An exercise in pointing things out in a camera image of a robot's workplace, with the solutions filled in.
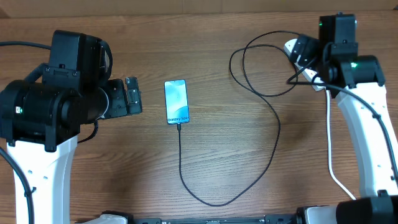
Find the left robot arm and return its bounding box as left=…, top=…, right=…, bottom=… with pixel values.
left=1, top=30, right=142, bottom=223

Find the white power strip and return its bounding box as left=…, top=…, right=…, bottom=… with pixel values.
left=284, top=39, right=325, bottom=91

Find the black USB charging cable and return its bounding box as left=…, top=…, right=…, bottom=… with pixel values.
left=177, top=30, right=304, bottom=208

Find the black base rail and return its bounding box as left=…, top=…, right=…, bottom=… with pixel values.
left=133, top=214, right=300, bottom=224

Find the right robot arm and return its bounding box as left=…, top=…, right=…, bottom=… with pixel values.
left=289, top=13, right=397, bottom=223

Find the blue Galaxy smartphone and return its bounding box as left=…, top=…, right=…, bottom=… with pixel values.
left=164, top=80, right=190, bottom=124

